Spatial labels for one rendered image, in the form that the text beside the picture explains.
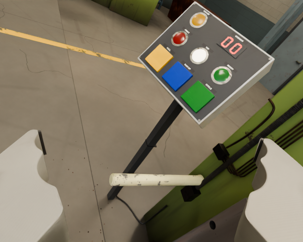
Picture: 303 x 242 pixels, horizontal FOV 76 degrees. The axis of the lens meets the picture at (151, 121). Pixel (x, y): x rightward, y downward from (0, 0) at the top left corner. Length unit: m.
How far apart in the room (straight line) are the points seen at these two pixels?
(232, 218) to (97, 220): 0.90
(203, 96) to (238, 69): 0.13
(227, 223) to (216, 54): 0.50
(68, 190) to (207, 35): 1.16
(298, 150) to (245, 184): 0.22
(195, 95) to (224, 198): 0.48
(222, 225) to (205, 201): 0.33
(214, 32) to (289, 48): 6.59
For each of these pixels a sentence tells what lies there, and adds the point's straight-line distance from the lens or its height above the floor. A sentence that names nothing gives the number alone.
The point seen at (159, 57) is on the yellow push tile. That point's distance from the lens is 0.71.
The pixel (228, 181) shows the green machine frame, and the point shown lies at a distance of 0.90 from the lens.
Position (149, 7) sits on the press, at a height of 0.39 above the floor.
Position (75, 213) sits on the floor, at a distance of 1.35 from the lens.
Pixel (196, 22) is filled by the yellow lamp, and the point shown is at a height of 1.16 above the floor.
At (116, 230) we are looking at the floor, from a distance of 1.38.
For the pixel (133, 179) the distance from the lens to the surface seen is 0.76.
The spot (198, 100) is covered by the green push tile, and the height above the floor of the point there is 1.01.
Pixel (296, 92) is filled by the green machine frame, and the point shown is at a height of 1.15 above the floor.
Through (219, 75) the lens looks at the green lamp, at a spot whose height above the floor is 1.09.
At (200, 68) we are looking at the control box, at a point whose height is 1.07.
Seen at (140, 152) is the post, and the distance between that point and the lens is 1.01.
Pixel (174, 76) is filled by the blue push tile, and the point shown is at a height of 1.01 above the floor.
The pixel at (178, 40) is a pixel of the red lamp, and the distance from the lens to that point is 0.72.
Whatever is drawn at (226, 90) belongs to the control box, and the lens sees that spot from 0.62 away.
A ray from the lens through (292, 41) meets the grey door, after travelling 7.33.
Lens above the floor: 1.24
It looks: 36 degrees down
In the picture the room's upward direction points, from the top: 34 degrees clockwise
